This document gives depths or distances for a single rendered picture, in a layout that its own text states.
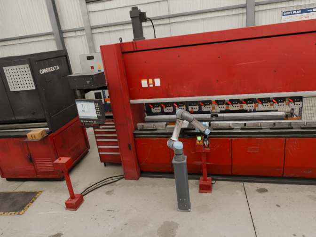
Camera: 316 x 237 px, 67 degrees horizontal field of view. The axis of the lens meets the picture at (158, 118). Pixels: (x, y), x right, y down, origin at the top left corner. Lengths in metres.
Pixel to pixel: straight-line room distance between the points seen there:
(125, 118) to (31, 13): 6.60
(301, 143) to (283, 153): 0.27
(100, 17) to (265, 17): 4.99
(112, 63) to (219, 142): 2.00
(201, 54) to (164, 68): 0.59
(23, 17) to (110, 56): 6.48
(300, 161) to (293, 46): 1.61
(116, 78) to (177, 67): 0.92
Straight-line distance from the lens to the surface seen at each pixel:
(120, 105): 3.80
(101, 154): 4.83
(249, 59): 3.56
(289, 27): 3.58
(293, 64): 3.66
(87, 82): 3.48
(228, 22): 7.86
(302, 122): 3.92
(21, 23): 9.98
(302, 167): 4.10
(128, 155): 4.12
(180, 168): 3.18
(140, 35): 3.81
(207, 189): 3.91
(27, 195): 4.88
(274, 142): 3.83
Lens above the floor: 2.33
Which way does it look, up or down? 19 degrees down
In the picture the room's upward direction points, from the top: 7 degrees counter-clockwise
